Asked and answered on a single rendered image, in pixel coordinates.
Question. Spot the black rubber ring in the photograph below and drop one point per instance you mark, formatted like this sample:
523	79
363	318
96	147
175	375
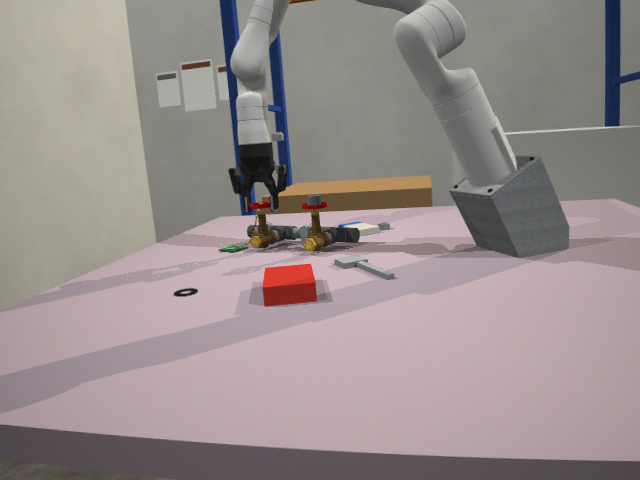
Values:
178	293

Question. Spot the grey pipe manifold with clamps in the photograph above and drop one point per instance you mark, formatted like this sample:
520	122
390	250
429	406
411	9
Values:
312	236

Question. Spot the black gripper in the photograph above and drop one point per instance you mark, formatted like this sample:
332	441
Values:
257	165

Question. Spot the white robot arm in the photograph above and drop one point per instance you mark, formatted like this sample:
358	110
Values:
434	29

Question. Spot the green tag on gold chain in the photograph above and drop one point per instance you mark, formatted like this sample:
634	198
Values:
237	248

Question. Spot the red block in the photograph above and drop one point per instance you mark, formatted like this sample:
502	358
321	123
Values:
289	285

